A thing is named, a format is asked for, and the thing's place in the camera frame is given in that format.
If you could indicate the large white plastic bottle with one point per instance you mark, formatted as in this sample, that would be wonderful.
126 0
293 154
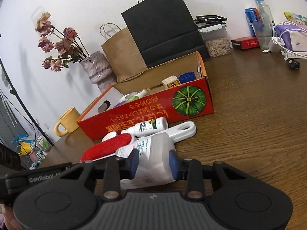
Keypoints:
153 163

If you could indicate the colourful snack packet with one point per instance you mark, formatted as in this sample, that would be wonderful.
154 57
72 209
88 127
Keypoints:
296 18

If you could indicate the pink mottled vase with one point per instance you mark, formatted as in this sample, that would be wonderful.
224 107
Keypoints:
96 69

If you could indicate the green plastic bottle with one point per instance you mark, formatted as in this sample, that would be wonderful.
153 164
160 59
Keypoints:
133 97

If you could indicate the small red box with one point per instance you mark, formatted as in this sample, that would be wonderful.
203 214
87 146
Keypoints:
245 43

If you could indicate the black paper bag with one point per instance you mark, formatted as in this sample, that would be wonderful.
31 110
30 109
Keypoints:
163 26

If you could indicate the brown paper bag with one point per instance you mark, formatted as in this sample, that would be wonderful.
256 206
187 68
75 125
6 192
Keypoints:
122 55

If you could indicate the white wall outlet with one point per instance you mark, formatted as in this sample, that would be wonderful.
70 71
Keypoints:
45 126

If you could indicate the white round lid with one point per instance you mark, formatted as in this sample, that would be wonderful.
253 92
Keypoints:
109 136

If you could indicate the black square frames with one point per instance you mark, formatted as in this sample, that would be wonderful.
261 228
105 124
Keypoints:
211 20

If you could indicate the purple round lid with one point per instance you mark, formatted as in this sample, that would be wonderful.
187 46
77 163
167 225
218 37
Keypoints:
118 105

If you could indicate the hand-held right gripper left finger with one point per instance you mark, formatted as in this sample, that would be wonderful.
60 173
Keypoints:
133 164

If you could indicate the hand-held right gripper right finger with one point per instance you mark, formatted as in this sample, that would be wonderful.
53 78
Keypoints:
173 165

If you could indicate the red lint brush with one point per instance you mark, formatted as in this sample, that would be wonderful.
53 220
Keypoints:
108 148

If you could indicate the blue round lid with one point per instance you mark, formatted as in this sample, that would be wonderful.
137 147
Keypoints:
187 77

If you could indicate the white flat box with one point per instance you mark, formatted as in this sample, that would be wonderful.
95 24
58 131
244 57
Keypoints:
296 55

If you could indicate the small black object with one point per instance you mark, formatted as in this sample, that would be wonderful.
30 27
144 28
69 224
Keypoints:
293 64

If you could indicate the purple tissue pack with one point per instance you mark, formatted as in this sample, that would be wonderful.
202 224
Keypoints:
297 39

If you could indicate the white yellow plug adapter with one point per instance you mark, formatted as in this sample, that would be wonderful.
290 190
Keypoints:
170 82

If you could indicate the yellow mug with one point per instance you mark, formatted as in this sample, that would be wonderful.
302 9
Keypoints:
68 122

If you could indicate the blue drink can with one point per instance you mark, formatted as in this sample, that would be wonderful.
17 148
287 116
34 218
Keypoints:
251 21

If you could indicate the red cardboard box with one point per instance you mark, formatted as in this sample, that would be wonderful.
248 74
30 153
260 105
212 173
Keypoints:
153 109

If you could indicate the small white green-label bottle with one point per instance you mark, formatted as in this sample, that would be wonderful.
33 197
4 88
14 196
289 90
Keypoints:
146 127

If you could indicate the dried rose bouquet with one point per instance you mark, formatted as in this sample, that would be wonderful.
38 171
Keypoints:
61 46

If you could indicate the clear container of seeds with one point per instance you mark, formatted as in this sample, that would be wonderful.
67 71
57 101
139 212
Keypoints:
217 44

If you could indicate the black light stand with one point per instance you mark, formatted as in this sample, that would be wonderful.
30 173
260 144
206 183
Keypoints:
24 110

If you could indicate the clear glass bottle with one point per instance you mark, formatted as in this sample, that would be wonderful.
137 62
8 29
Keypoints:
265 26

